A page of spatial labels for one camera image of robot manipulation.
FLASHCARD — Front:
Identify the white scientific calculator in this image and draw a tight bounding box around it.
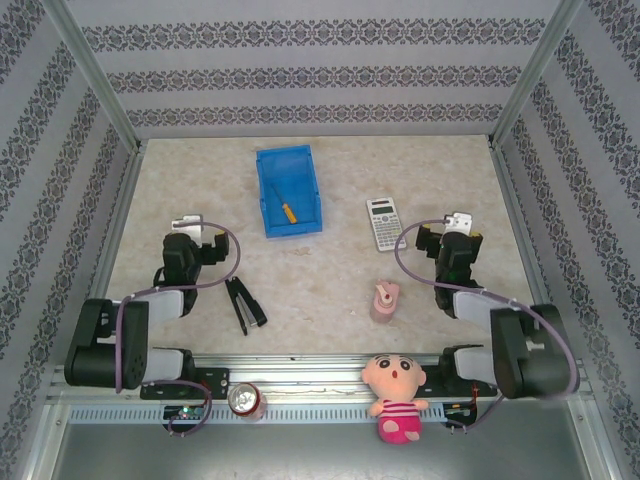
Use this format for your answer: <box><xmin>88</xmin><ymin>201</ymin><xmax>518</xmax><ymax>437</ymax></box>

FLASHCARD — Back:
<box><xmin>365</xmin><ymin>197</ymin><xmax>409</xmax><ymax>253</ymax></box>

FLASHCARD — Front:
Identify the orange handled screwdriver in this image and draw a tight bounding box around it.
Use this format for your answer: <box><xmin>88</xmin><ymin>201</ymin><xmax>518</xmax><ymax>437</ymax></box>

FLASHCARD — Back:
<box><xmin>270</xmin><ymin>182</ymin><xmax>300</xmax><ymax>225</ymax></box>

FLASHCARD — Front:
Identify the perforated metal cable tray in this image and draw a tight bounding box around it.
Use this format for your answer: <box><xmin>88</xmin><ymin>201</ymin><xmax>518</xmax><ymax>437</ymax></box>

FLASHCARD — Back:
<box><xmin>68</xmin><ymin>401</ymin><xmax>447</xmax><ymax>425</ymax></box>

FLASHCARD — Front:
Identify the aluminium mounting rail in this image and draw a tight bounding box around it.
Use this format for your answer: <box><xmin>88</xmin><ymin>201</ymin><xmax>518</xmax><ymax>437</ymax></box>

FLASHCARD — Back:
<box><xmin>48</xmin><ymin>352</ymin><xmax>592</xmax><ymax>400</ymax></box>

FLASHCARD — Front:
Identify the pink pump bottle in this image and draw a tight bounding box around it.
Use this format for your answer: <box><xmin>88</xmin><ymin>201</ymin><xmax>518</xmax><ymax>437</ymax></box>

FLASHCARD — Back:
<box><xmin>369</xmin><ymin>279</ymin><xmax>402</xmax><ymax>324</ymax></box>

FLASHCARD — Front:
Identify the blue plastic bin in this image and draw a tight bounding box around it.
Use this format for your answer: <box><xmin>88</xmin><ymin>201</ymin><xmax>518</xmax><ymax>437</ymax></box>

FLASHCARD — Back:
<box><xmin>255</xmin><ymin>144</ymin><xmax>326</xmax><ymax>240</ymax></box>

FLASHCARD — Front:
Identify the aluminium side frame rail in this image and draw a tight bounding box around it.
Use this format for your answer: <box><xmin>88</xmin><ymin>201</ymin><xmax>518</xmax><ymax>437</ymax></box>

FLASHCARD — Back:
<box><xmin>489</xmin><ymin>143</ymin><xmax>549</xmax><ymax>307</ymax></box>
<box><xmin>88</xmin><ymin>147</ymin><xmax>146</xmax><ymax>303</ymax></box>

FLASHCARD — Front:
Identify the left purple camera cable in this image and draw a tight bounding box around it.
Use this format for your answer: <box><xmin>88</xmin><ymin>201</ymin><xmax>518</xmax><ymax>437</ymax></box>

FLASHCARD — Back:
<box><xmin>113</xmin><ymin>221</ymin><xmax>242</xmax><ymax>395</ymax></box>

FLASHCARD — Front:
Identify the aluminium frame post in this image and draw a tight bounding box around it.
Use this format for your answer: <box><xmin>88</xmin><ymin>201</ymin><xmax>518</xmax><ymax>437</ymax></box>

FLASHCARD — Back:
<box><xmin>43</xmin><ymin>0</ymin><xmax>145</xmax><ymax>152</ymax></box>
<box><xmin>490</xmin><ymin>0</ymin><xmax>585</xmax><ymax>149</ymax></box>

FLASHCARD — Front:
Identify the short purple base cable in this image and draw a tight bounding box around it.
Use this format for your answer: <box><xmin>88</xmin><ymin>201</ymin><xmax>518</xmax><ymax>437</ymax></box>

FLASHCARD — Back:
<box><xmin>166</xmin><ymin>383</ymin><xmax>215</xmax><ymax>440</ymax></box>
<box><xmin>449</xmin><ymin>393</ymin><xmax>507</xmax><ymax>434</ymax></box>

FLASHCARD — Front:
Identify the plush doll in pink stripes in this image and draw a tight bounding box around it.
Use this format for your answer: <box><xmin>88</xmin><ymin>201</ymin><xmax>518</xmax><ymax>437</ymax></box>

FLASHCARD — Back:
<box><xmin>360</xmin><ymin>351</ymin><xmax>432</xmax><ymax>447</ymax></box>

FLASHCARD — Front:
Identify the red soda can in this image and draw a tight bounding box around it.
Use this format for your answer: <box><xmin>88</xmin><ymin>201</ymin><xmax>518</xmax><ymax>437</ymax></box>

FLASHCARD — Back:
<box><xmin>227</xmin><ymin>382</ymin><xmax>268</xmax><ymax>424</ymax></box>

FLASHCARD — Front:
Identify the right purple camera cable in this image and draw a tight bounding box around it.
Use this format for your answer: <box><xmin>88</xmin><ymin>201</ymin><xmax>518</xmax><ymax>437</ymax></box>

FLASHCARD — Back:
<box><xmin>395</xmin><ymin>217</ymin><xmax>583</xmax><ymax>401</ymax></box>

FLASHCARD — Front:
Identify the black stapler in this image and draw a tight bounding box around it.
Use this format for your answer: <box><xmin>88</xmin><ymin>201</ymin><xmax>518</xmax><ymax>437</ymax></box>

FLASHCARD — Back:
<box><xmin>224</xmin><ymin>277</ymin><xmax>269</xmax><ymax>337</ymax></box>

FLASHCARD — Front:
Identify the purple camera cable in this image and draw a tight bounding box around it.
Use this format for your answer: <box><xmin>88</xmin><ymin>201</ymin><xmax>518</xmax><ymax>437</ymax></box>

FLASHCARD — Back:
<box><xmin>113</xmin><ymin>221</ymin><xmax>242</xmax><ymax>395</ymax></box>
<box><xmin>395</xmin><ymin>217</ymin><xmax>583</xmax><ymax>401</ymax></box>

